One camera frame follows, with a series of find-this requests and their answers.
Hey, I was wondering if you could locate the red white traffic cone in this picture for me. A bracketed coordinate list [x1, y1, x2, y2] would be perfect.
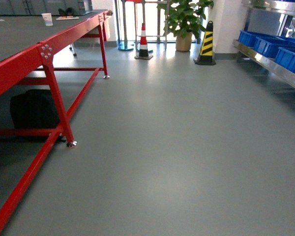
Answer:
[134, 23, 153, 60]

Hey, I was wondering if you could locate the blue bin on shelf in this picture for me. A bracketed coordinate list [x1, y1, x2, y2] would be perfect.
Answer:
[253, 37, 295, 59]

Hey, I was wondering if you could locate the yellow black traffic cone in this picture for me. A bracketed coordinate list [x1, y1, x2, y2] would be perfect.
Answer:
[194, 21, 216, 65]

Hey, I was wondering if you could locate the red metal table frame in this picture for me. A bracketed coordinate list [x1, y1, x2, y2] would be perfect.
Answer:
[0, 9, 109, 233]

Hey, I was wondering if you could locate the white paper cup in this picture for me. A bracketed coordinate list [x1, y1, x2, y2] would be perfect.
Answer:
[41, 13, 53, 27]

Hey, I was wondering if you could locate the green potted plant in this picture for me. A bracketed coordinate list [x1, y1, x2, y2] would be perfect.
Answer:
[157, 0, 214, 52]

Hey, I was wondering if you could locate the black bag under table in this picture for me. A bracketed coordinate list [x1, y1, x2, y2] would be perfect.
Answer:
[9, 89, 60, 129]

